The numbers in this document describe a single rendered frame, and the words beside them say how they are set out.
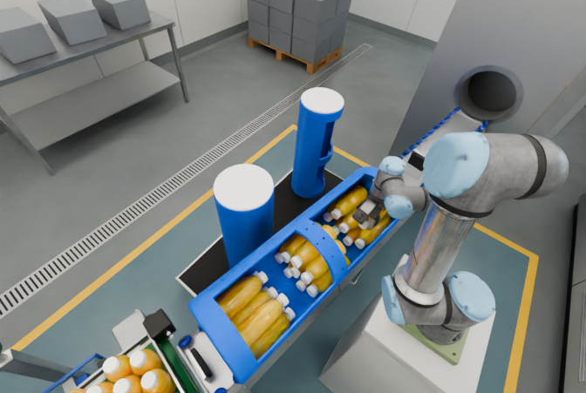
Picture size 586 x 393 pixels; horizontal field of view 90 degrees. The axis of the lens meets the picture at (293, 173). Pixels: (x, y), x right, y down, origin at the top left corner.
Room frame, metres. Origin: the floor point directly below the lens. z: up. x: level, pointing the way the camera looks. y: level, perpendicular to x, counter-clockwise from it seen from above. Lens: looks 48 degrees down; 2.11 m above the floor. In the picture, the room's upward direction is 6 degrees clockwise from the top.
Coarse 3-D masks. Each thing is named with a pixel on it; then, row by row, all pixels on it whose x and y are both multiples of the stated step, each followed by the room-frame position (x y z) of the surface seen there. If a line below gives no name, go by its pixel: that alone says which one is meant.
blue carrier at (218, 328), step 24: (360, 168) 0.89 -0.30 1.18; (336, 192) 0.73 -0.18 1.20; (312, 216) 0.59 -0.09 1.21; (312, 240) 0.48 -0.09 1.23; (240, 264) 0.40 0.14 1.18; (264, 264) 0.48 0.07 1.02; (288, 264) 0.51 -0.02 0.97; (336, 264) 0.43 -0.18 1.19; (216, 288) 0.30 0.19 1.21; (288, 288) 0.42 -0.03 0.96; (192, 312) 0.23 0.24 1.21; (216, 312) 0.23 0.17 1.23; (216, 336) 0.17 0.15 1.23; (240, 336) 0.18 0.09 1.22; (288, 336) 0.22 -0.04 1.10; (240, 360) 0.13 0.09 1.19; (264, 360) 0.15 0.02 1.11
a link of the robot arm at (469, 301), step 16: (464, 272) 0.34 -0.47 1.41; (448, 288) 0.30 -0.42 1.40; (464, 288) 0.30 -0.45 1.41; (480, 288) 0.30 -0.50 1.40; (448, 304) 0.26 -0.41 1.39; (464, 304) 0.26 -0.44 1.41; (480, 304) 0.27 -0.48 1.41; (448, 320) 0.24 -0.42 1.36; (464, 320) 0.24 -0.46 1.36; (480, 320) 0.24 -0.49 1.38
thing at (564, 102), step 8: (584, 72) 1.02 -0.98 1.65; (576, 80) 1.02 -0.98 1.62; (584, 80) 1.01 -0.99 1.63; (568, 88) 1.02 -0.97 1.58; (576, 88) 1.01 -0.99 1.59; (584, 88) 1.00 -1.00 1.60; (560, 96) 1.03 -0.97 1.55; (568, 96) 1.01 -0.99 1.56; (576, 96) 1.00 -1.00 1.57; (552, 104) 1.03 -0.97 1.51; (560, 104) 1.01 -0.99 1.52; (568, 104) 1.00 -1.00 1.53; (544, 112) 1.03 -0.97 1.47; (552, 112) 1.01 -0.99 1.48; (560, 112) 1.00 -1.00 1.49; (536, 120) 1.04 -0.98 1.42; (544, 120) 1.02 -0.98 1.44; (552, 120) 1.00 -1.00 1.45; (536, 128) 1.02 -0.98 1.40; (544, 128) 1.00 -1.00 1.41; (544, 136) 0.99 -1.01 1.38
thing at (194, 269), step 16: (288, 176) 1.69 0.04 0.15; (336, 176) 1.75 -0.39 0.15; (288, 192) 1.52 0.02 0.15; (288, 208) 1.35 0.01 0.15; (304, 208) 1.36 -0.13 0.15; (208, 256) 0.87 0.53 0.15; (224, 256) 0.88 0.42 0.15; (192, 272) 0.75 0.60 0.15; (208, 272) 0.76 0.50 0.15; (224, 272) 0.77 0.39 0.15; (192, 288) 0.64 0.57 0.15
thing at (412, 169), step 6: (414, 150) 1.16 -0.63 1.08; (414, 156) 1.13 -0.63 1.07; (420, 156) 1.13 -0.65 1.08; (408, 162) 1.14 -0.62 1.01; (414, 162) 1.12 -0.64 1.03; (420, 162) 1.10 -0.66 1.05; (408, 168) 1.15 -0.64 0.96; (414, 168) 1.13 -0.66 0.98; (420, 168) 1.09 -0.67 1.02; (414, 174) 1.12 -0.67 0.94; (420, 174) 1.10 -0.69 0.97
